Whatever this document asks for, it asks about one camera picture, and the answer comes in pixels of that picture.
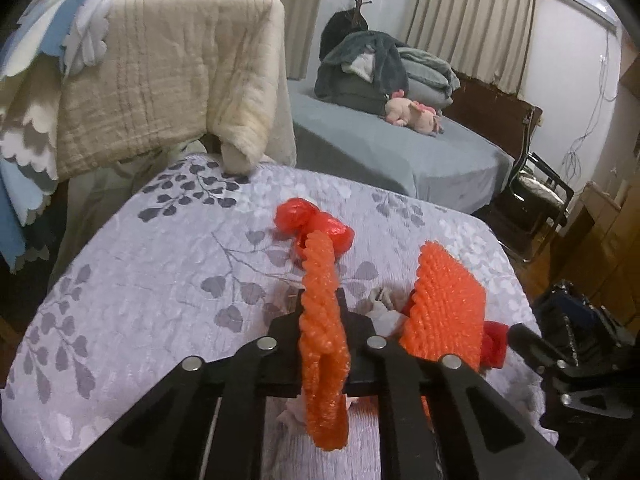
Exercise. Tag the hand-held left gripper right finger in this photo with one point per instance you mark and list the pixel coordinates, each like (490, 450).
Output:
(361, 331)

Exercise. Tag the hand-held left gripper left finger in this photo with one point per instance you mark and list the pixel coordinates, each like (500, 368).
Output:
(287, 331)

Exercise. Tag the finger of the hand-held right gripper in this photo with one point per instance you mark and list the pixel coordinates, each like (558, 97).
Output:
(532, 347)
(570, 307)

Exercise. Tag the grey white sock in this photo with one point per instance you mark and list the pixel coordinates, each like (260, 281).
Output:
(387, 310)

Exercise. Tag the red mesh cloth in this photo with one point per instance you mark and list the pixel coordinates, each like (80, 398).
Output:
(495, 345)

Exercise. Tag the red plastic bag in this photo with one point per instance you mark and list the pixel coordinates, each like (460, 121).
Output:
(292, 217)

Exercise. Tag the wooden wardrobe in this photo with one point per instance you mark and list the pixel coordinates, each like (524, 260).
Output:
(610, 240)

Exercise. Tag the black metal chair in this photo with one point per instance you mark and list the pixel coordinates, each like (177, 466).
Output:
(530, 212)

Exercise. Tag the pale chair cushion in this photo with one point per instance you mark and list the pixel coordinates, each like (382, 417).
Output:
(537, 185)

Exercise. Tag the grey floral quilt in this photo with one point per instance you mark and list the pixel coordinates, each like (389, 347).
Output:
(150, 285)

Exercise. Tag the bed with grey sheet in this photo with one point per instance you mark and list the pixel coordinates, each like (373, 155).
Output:
(400, 160)

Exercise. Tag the dark wooden headboard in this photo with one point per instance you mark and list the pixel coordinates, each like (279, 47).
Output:
(485, 110)

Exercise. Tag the pink plush toy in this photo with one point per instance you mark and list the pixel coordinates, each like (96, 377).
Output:
(410, 110)

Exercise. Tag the dark grey pillow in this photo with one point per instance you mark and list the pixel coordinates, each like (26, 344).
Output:
(365, 100)

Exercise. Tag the white folded cloth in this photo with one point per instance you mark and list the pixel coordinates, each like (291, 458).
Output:
(360, 66)

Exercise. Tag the folded grey duvet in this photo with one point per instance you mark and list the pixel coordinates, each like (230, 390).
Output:
(430, 75)

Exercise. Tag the beige quilt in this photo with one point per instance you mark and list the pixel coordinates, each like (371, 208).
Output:
(150, 85)

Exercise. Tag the short beige curtain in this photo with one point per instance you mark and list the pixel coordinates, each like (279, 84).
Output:
(470, 25)

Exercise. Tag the dark hanging coat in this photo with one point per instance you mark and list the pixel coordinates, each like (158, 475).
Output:
(335, 30)

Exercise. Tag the wooden coat rack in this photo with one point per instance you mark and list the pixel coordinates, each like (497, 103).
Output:
(359, 10)

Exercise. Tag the cream scalloped cloth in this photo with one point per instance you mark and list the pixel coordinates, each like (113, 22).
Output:
(25, 110)

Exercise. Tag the light blue scalloped cloth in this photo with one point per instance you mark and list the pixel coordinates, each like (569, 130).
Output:
(60, 15)

